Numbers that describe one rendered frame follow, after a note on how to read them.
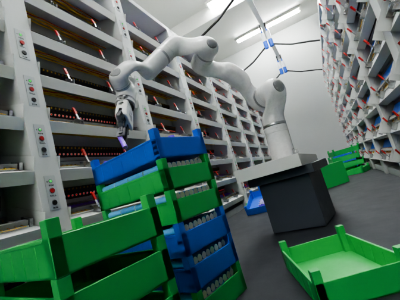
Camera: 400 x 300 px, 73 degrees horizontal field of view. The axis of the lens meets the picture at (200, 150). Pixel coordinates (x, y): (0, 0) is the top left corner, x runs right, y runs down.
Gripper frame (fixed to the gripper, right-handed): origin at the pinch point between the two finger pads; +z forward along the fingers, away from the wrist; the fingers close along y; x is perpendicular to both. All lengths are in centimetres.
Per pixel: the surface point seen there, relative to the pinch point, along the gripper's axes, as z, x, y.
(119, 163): 27.0, -6.9, -17.6
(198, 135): 19.1, -29.8, -16.5
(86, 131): -11.1, 19.3, 7.5
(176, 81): -116, -16, 69
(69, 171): 10.7, 21.4, 6.0
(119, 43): -83, 11, 10
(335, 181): -41, -146, 141
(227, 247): 48, -34, -2
